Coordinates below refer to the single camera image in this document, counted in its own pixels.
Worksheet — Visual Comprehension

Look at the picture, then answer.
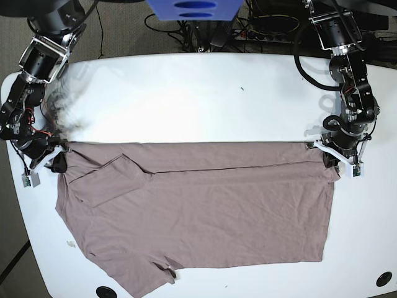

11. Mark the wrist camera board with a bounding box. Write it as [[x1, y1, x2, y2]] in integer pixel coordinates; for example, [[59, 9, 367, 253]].
[[22, 173, 40, 187], [345, 162, 365, 179]]

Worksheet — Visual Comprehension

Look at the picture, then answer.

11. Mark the black table grommet left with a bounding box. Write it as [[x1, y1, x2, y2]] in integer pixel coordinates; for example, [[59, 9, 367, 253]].
[[96, 286, 117, 298]]

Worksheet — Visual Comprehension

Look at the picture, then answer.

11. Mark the mauve T-shirt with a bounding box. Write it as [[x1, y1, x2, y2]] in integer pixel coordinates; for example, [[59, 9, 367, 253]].
[[56, 143, 339, 297]]

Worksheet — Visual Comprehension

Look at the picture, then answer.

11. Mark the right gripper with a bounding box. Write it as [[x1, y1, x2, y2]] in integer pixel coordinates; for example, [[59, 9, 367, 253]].
[[14, 135, 70, 173]]

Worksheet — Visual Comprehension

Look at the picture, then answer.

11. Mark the black table grommet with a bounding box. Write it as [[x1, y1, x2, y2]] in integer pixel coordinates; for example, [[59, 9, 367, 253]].
[[376, 271, 393, 287], [96, 286, 117, 298]]

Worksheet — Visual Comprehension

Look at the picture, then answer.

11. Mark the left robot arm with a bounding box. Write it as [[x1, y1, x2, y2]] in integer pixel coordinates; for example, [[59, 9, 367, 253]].
[[293, 1, 396, 178]]

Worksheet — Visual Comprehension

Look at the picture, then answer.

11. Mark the black power strip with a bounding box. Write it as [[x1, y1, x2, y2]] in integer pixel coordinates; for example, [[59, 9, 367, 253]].
[[232, 29, 294, 44]]

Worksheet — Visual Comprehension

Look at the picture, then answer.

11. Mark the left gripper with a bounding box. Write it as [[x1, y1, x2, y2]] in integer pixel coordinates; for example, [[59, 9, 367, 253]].
[[305, 128, 372, 171]]

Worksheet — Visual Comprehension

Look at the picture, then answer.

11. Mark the blue plastic mount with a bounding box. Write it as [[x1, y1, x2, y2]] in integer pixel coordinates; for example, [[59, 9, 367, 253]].
[[146, 0, 243, 21]]

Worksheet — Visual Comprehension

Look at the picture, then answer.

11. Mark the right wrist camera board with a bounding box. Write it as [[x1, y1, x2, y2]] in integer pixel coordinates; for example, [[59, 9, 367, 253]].
[[22, 173, 40, 187]]

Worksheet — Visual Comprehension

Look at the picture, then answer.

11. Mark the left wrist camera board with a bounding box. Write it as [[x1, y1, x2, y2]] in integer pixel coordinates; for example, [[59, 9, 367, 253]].
[[345, 162, 365, 179]]

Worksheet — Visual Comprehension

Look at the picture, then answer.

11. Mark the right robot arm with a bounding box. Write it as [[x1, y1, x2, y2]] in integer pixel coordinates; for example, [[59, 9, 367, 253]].
[[1, 1, 88, 173]]

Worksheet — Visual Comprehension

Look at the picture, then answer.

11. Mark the black table grommet right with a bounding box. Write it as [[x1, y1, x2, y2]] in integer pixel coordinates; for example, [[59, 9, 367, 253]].
[[376, 271, 393, 287]]

